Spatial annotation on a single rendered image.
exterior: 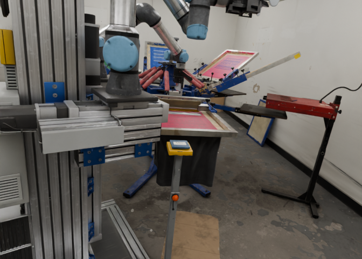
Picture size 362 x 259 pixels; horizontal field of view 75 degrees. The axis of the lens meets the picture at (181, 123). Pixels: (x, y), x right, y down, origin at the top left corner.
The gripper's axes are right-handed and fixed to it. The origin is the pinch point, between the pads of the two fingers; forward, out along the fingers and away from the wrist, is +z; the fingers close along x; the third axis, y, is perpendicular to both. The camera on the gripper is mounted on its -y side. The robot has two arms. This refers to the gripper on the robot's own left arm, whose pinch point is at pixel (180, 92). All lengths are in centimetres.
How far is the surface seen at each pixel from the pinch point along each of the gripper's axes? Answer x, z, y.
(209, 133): 60, 15, -9
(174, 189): 79, 42, 14
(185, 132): 60, 14, 7
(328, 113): 19, 8, -132
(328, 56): -77, -43, -202
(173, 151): 84, 16, 17
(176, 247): 56, 110, 3
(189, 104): 2.1, 9.1, -8.4
